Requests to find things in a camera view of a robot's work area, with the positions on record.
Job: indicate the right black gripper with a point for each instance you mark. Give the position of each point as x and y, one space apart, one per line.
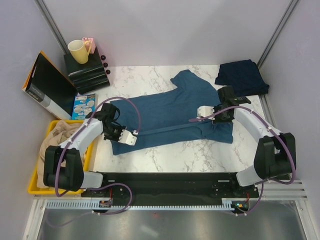
218 120

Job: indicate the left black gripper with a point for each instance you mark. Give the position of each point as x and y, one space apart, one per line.
116 138

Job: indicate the teal blue t-shirt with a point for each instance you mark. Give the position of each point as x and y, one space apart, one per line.
163 118

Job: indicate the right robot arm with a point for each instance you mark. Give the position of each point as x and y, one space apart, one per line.
275 156

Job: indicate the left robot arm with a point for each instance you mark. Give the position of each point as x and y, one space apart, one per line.
72 177

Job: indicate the blue picture booklet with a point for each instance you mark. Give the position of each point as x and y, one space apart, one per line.
83 105

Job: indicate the folded navy t-shirt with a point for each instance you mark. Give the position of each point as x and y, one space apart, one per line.
244 77

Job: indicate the beige t-shirt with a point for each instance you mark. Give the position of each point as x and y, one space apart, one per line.
60 133

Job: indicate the black stepped stand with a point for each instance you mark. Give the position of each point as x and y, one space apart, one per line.
87 77

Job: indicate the black orange cardboard box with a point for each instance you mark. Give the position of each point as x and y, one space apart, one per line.
50 88

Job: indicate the pink small box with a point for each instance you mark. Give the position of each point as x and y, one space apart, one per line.
89 44

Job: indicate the yellow ceramic mug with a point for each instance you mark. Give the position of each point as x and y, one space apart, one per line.
78 51

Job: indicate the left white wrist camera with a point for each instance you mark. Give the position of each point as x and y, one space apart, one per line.
128 137

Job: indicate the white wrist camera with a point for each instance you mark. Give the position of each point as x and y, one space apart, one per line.
128 137
205 112

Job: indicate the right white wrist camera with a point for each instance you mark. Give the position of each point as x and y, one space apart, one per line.
205 112

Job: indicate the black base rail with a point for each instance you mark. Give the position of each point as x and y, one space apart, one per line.
172 188

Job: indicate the grey slotted cable duct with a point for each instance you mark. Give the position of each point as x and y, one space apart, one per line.
106 204

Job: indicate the right aluminium frame post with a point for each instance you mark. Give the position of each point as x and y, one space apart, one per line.
277 32

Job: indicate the aluminium frame post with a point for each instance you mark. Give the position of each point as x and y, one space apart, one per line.
52 24
277 32

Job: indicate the left aluminium frame post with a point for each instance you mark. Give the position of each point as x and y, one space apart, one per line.
52 24

